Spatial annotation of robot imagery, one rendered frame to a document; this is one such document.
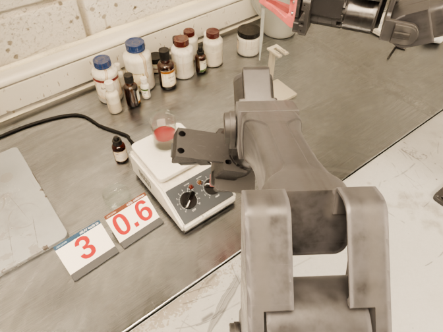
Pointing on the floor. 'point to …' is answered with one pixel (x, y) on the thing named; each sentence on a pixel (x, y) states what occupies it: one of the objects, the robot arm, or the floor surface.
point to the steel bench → (88, 161)
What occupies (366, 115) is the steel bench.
